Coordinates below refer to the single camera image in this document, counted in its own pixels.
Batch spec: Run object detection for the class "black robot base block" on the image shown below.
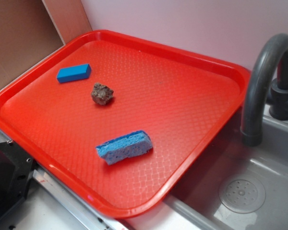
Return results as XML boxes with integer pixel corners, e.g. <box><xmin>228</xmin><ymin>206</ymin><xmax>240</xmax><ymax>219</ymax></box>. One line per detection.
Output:
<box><xmin>0</xmin><ymin>142</ymin><xmax>35</xmax><ymax>219</ymax></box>

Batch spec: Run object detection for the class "blue rectangular block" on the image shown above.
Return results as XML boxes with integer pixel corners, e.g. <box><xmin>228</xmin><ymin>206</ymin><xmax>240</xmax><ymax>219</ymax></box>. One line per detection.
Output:
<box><xmin>57</xmin><ymin>64</ymin><xmax>91</xmax><ymax>83</ymax></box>

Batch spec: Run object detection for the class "red plastic tray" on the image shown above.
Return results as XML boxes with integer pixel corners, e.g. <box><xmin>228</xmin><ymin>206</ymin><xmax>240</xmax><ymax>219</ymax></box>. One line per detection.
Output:
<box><xmin>0</xmin><ymin>30</ymin><xmax>250</xmax><ymax>219</ymax></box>

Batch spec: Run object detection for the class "blue sponge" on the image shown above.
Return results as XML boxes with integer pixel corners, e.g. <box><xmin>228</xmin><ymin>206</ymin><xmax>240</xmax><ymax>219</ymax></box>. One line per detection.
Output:
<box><xmin>96</xmin><ymin>130</ymin><xmax>153</xmax><ymax>165</ymax></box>

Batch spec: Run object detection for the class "brown rock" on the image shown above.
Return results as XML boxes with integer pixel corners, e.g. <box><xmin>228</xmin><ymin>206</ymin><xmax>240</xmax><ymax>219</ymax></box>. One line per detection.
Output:
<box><xmin>91</xmin><ymin>82</ymin><xmax>114</xmax><ymax>105</ymax></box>

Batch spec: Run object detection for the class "grey toy sink basin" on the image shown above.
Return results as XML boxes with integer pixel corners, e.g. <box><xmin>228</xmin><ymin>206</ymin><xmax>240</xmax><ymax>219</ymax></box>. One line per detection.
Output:
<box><xmin>165</xmin><ymin>112</ymin><xmax>288</xmax><ymax>230</ymax></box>

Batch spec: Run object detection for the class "grey toy faucet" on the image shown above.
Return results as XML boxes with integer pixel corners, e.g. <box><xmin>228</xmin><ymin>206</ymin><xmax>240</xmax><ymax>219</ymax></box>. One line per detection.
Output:
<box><xmin>240</xmin><ymin>34</ymin><xmax>288</xmax><ymax>146</ymax></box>

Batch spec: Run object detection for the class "brown cardboard panel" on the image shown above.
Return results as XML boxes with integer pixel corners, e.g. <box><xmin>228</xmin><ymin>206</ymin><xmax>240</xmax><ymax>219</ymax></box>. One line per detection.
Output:
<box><xmin>0</xmin><ymin>0</ymin><xmax>92</xmax><ymax>90</ymax></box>

